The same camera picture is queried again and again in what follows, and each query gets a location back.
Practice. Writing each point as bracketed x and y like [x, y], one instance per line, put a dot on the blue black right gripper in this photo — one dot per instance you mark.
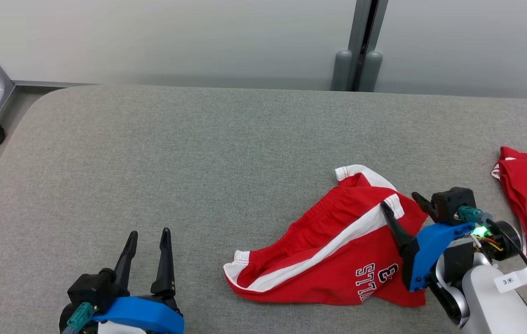
[426, 253]

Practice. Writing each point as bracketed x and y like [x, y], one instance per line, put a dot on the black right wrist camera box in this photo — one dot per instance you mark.
[451, 204]

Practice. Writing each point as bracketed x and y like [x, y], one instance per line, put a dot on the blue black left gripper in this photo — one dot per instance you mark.
[143, 315]

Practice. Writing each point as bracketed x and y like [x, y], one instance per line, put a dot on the red white basketball shorts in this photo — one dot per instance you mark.
[328, 264]

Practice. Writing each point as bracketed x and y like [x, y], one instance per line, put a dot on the grey metal wall partition post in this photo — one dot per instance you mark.
[361, 46]

